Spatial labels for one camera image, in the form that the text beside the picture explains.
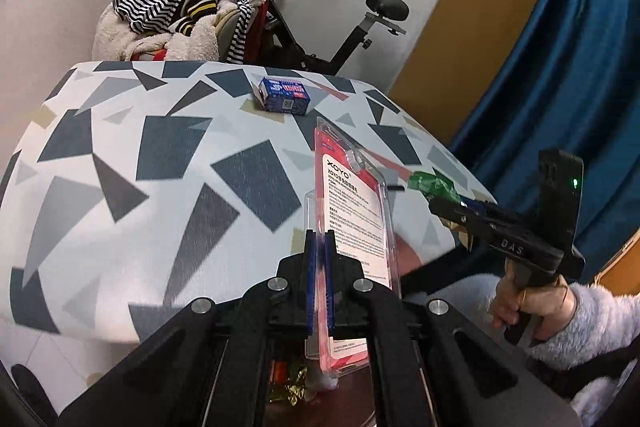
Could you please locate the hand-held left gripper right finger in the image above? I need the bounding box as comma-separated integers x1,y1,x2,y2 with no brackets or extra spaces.
325,231,583,427

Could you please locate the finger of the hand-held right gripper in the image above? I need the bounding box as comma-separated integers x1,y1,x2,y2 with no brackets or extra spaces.
442,219,476,254
429,198,503,235

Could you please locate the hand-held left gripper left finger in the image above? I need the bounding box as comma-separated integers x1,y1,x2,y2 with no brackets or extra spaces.
60,231,317,427

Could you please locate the green wrapper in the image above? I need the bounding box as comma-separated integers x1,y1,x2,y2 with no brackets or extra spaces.
407,171,462,204

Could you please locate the red blister pack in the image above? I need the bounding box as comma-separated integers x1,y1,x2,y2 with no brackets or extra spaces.
304,117,403,378

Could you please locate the white plastic bag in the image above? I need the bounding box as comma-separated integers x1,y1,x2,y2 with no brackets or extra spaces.
307,369,341,393

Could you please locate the gold foil wrapper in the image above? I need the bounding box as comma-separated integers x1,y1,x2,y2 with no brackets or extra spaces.
267,364,308,408

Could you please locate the person's right forearm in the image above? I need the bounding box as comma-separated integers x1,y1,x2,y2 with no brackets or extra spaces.
520,282,640,414

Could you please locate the person's right hand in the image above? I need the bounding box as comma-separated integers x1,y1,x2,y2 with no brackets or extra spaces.
489,263,576,340

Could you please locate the blue curtain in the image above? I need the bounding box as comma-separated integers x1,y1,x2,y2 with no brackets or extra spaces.
449,0,640,270

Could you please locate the blue carton box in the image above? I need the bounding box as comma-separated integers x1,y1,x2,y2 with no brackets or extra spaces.
257,76,310,115

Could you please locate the beige fleece garment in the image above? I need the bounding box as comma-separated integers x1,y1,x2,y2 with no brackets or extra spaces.
92,0,267,64

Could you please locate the black yellow striped garment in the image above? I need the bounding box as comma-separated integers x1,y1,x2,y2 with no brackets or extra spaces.
172,0,222,34

